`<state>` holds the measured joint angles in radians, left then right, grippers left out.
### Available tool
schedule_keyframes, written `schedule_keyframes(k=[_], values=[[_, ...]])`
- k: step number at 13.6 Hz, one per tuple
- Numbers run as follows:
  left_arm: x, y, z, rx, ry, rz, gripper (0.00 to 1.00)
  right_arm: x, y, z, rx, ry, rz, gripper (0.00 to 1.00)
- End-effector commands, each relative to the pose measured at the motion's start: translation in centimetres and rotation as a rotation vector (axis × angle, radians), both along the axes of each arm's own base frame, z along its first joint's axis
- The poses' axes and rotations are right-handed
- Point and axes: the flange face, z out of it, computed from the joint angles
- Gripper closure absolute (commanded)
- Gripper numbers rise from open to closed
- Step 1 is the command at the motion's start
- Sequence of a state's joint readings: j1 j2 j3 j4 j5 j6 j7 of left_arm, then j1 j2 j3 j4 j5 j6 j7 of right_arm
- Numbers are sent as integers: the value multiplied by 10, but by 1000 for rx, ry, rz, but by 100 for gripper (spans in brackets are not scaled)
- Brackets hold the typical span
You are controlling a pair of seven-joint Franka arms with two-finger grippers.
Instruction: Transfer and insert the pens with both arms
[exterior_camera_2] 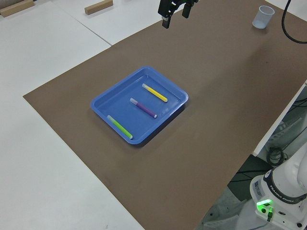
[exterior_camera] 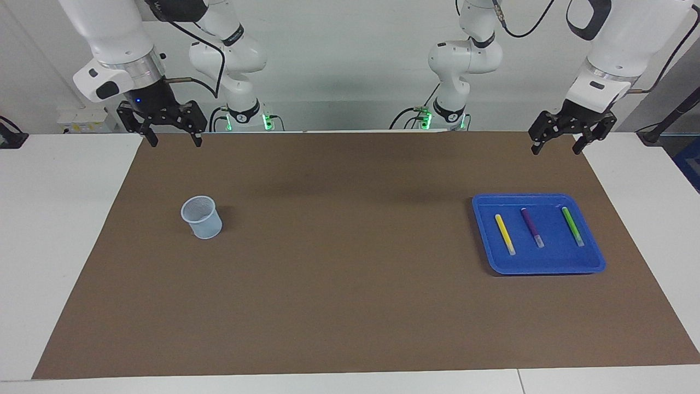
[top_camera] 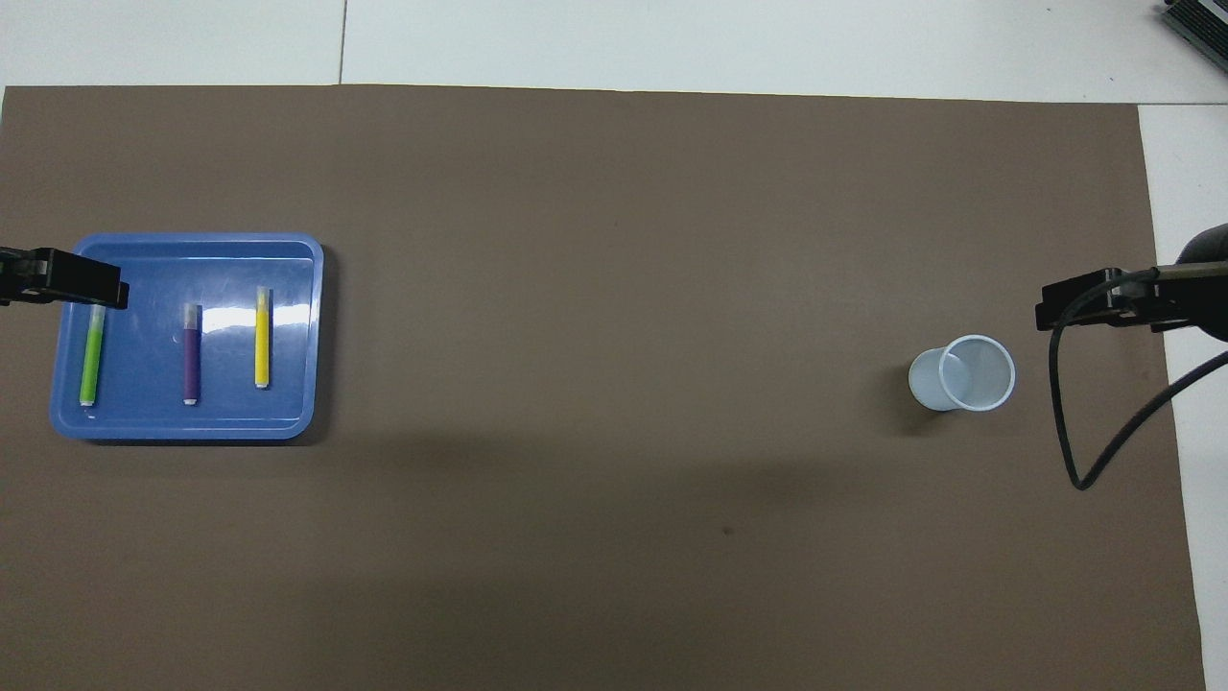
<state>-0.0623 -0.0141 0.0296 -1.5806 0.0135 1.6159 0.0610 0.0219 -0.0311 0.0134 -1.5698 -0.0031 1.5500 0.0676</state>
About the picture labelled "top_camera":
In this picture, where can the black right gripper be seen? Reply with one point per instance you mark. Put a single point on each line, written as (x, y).
(1209, 307)

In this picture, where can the green marker pen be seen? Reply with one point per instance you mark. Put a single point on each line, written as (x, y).
(91, 365)

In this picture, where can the purple marker pen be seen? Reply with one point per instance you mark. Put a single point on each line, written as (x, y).
(192, 360)

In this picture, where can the yellow marker pen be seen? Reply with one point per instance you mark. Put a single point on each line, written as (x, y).
(262, 355)

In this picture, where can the translucent plastic cup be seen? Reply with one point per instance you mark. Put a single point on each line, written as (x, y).
(926, 384)

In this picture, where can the blue plastic tray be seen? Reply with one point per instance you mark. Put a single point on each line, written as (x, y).
(230, 422)

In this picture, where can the grey ribbed device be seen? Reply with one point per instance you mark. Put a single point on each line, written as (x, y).
(1204, 19)

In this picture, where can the brown table mat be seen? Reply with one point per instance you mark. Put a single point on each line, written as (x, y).
(614, 288)

